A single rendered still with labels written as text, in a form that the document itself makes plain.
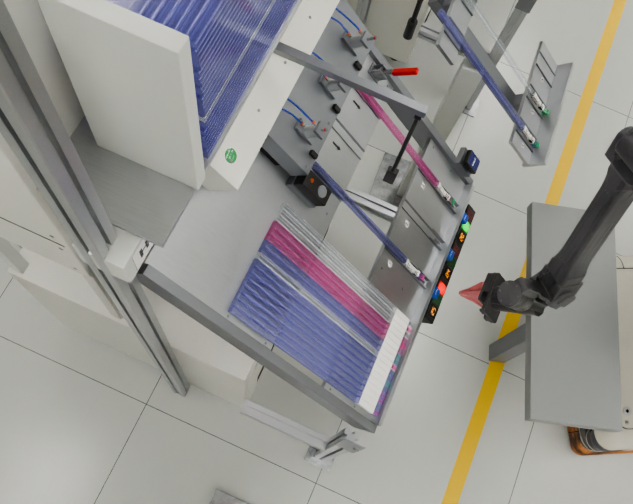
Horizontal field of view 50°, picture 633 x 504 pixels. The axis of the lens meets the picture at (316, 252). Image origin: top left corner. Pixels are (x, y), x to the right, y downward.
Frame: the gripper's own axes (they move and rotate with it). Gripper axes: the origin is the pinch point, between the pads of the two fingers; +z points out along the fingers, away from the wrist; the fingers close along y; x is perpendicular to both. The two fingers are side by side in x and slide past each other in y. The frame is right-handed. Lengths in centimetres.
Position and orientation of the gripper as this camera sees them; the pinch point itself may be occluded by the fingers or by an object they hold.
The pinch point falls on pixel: (462, 293)
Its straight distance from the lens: 166.9
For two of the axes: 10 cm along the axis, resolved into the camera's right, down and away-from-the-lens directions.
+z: -7.1, -0.6, 7.0
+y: -4.1, 8.5, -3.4
